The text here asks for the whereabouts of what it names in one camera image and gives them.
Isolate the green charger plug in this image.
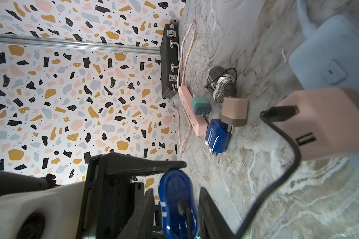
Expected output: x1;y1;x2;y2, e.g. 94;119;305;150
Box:
191;97;211;116

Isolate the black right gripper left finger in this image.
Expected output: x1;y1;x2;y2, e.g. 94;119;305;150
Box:
117;189;155;239

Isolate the black briefcase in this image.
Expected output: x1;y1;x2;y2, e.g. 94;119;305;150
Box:
160;24;180;99

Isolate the pink power strip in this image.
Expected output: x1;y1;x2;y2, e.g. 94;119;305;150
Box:
179;86;208;136

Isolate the black shaver cable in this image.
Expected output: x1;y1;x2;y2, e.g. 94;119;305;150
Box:
204;67;238;90
179;105;302;239

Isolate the white power strip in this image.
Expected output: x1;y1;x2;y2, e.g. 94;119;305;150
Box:
289;15;359;174

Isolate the white power strip cable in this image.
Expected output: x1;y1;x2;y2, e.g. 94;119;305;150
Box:
296;0;318;36

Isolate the pink plug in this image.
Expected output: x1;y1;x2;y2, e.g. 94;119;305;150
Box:
278;88;359;160
220;97;249;134

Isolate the aluminium corner post left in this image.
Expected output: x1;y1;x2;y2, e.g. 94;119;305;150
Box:
0;34;160;56

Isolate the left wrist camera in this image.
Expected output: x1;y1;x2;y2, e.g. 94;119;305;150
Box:
0;182;85;239

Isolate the white charging cable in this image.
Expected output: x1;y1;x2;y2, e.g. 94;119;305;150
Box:
192;65;210;97

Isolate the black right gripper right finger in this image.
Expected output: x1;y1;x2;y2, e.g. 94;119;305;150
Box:
198;187;235;239

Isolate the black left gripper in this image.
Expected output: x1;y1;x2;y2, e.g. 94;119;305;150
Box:
76;152;187;239

